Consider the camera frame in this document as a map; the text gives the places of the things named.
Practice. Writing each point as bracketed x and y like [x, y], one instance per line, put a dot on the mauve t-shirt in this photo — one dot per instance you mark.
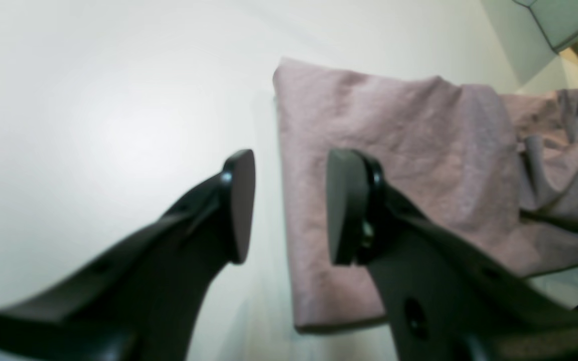
[499, 170]

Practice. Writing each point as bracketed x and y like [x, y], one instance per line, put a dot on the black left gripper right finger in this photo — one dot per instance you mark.
[444, 299]

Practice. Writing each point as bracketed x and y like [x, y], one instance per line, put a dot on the grey adjacent table edge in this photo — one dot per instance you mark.
[557, 20]

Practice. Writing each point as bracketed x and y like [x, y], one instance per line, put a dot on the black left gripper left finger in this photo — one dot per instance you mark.
[140, 299]

